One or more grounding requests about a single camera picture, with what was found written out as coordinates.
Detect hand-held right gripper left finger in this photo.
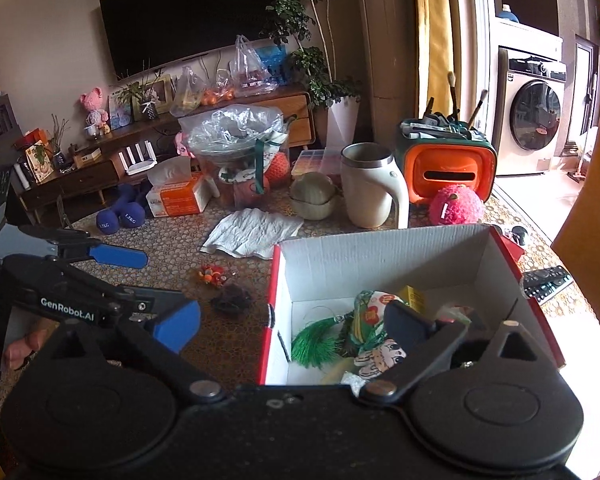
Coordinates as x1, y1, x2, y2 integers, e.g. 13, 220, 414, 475
42, 301, 228, 403

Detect white and red cardboard box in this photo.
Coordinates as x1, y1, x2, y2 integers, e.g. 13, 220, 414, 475
257, 224, 566, 387

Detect yellow wooden chair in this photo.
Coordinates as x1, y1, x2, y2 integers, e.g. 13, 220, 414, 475
550, 0, 600, 391

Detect purple dumbbell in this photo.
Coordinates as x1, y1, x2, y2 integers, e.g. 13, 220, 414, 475
117, 180, 153, 228
96, 187, 131, 236

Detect small framed picture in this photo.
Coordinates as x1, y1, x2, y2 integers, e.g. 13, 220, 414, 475
108, 91, 133, 128

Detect printed cloth pouch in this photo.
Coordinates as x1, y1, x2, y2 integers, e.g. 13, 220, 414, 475
347, 290, 417, 382

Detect yellow curtain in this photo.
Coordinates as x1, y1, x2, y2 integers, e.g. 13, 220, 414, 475
412, 0, 462, 117

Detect pink plush ball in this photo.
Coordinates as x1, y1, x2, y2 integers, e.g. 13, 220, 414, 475
428, 184, 485, 226

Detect small dark pouch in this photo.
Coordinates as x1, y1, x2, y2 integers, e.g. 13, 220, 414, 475
210, 282, 255, 317

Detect white towel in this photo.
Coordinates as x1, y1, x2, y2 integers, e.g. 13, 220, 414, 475
200, 210, 305, 260

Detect small black gadget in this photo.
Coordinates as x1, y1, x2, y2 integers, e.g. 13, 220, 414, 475
500, 225, 529, 247

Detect printed tote bag green straps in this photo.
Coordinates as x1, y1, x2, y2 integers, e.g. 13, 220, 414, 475
195, 130, 291, 211

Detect clear bead organizer box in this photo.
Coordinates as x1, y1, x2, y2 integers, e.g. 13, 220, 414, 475
291, 149, 343, 181

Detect pink plush bear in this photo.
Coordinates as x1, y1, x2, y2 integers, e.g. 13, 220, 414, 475
80, 87, 112, 138

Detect clear plastic bag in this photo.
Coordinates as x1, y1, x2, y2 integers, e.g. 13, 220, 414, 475
228, 35, 278, 98

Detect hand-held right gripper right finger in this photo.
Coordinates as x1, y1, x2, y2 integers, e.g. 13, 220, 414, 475
357, 300, 543, 403

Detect bag of oranges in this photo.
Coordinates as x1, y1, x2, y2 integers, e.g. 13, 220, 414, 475
200, 67, 236, 107

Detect wooden television cabinet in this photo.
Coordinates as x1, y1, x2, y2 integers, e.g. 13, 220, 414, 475
10, 85, 316, 226

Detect white mug with steel rim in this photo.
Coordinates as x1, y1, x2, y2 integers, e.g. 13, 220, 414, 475
340, 142, 411, 231

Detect remote control with green buttons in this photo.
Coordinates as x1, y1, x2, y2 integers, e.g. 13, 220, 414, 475
524, 278, 576, 304

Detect yellow packet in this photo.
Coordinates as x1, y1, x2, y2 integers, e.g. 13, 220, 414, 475
397, 285, 429, 316

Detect small wooden box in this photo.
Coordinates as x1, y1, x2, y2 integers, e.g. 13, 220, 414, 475
72, 146, 103, 168

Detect green tassel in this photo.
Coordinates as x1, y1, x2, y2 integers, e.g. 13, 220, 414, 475
291, 309, 356, 364

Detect green potted tree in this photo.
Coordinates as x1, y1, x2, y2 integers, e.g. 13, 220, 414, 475
262, 0, 362, 150

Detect orange and green desk organizer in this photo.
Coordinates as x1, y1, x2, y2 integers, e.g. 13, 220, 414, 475
399, 119, 498, 206

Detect white router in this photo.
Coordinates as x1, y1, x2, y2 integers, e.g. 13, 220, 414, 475
117, 142, 158, 176

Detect beige bowl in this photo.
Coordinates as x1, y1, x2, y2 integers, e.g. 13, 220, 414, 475
290, 171, 339, 206
288, 192, 342, 221

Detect person's left hand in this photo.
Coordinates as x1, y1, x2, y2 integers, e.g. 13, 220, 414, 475
4, 329, 49, 369

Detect crumpled clear plastic cover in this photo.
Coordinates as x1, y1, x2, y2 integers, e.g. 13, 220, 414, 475
186, 104, 286, 166

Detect vase with twigs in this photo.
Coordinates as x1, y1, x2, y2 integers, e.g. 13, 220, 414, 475
50, 115, 72, 171

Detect brown patterned tablecloth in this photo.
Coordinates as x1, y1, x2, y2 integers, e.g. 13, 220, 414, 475
55, 180, 600, 401

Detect white washing machine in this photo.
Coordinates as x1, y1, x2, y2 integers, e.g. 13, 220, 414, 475
495, 20, 567, 177

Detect orange knitted ball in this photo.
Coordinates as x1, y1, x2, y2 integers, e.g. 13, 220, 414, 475
264, 152, 290, 191

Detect orange and white tissue box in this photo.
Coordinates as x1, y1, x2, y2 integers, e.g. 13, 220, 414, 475
145, 156, 221, 218

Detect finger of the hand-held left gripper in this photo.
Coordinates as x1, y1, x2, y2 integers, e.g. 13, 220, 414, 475
45, 229, 149, 269
105, 285, 196, 317

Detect green photo frame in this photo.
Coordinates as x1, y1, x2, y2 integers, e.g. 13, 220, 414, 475
131, 75, 173, 122

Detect black television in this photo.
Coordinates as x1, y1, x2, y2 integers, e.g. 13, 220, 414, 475
99, 0, 281, 82

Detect yellowish plastic bag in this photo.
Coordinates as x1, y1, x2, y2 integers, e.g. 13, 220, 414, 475
170, 66, 206, 117

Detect illustrated book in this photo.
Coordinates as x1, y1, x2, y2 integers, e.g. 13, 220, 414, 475
25, 142, 56, 183

